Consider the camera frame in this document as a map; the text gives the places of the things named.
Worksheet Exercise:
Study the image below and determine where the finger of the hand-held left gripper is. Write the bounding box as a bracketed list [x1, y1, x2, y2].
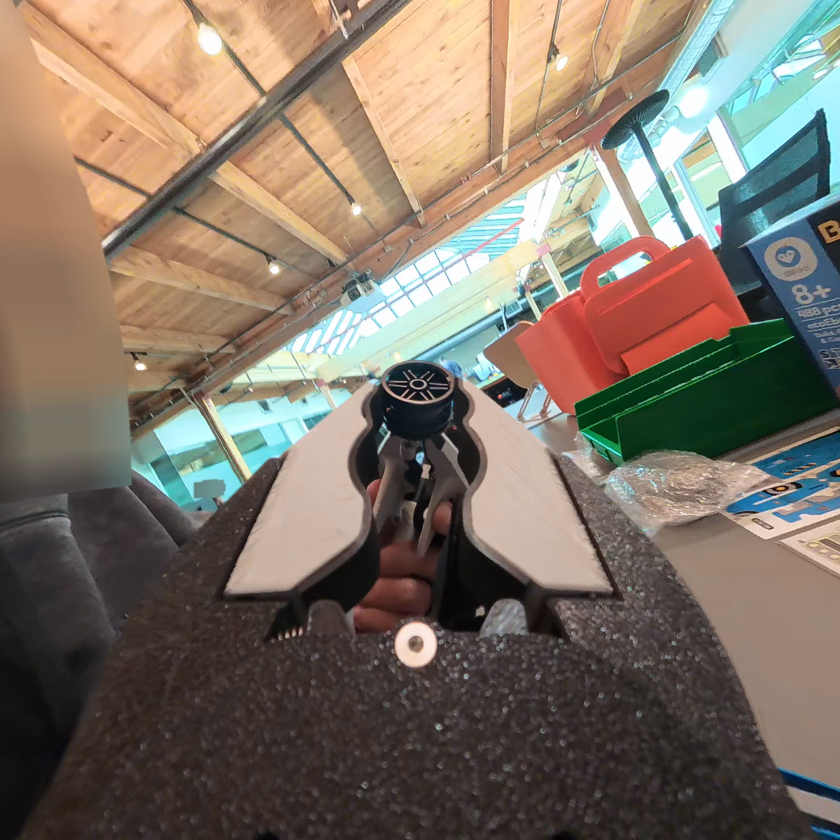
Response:
[371, 440, 422, 546]
[416, 436, 471, 555]

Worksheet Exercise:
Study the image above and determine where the green plastic bin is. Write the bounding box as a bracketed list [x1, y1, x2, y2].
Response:
[575, 319, 840, 467]

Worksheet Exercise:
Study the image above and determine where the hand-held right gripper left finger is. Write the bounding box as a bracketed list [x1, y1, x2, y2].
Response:
[223, 384, 385, 601]

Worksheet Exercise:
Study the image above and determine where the large clear plastic bag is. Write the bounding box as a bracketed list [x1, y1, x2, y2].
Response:
[564, 433, 765, 538]

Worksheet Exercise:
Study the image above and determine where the black floor lamp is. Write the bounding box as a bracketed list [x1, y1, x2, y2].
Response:
[600, 88, 697, 242]

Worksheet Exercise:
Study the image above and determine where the black toy wheel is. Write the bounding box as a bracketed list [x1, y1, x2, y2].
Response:
[379, 361, 457, 441]

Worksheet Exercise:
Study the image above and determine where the beige back chair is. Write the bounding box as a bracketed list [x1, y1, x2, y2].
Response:
[484, 320, 567, 422]

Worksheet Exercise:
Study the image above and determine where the dark blue robot kit box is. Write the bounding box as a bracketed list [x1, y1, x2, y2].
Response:
[742, 197, 840, 401]

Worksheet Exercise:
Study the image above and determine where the person's left hand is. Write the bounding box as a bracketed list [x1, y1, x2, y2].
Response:
[353, 478, 455, 634]

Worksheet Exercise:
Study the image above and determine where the black office chair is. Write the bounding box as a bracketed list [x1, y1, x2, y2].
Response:
[718, 108, 831, 303]

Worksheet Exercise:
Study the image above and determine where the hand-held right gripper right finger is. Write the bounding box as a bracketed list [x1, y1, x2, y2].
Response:
[453, 381, 616, 599]

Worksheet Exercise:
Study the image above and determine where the blue sticker sheet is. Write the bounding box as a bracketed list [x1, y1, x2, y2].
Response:
[722, 427, 840, 542]

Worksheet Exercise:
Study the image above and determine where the orange plastic bin with handle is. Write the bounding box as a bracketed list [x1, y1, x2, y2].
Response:
[581, 236, 750, 395]

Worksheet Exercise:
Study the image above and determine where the person's grey sweatshirt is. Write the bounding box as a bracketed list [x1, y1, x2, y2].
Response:
[0, 472, 221, 840]

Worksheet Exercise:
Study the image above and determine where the grey desk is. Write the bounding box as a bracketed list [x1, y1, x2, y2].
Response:
[525, 394, 840, 840]

